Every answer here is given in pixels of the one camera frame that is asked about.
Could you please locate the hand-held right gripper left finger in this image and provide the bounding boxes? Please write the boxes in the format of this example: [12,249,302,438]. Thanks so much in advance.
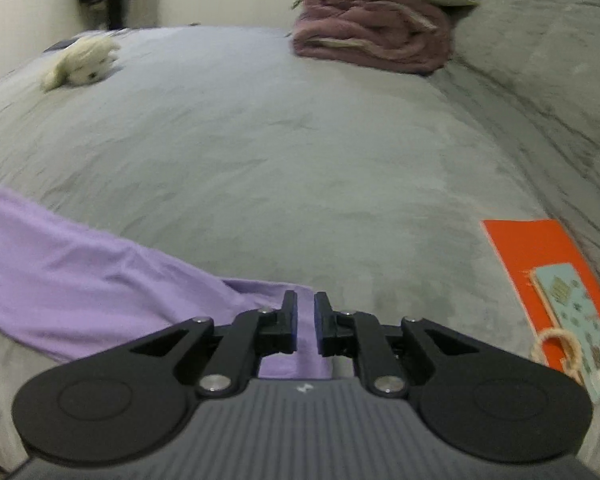
[129,290,299,397]

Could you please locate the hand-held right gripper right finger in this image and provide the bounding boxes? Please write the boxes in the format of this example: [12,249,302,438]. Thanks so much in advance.
[313,291,485,397]

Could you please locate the purple pants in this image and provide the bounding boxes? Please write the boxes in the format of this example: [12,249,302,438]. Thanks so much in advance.
[0,180,334,382]

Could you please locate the orange paper bag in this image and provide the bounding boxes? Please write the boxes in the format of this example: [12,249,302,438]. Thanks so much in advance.
[480,218,600,404]

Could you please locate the pink folded quilt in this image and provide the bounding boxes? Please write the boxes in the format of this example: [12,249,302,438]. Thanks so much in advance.
[292,0,454,76]

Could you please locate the white plush dog toy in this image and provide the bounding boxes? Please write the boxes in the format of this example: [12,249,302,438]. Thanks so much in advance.
[40,35,122,92]

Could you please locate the grey padded headboard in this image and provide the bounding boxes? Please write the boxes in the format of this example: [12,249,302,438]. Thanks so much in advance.
[447,0,600,311]

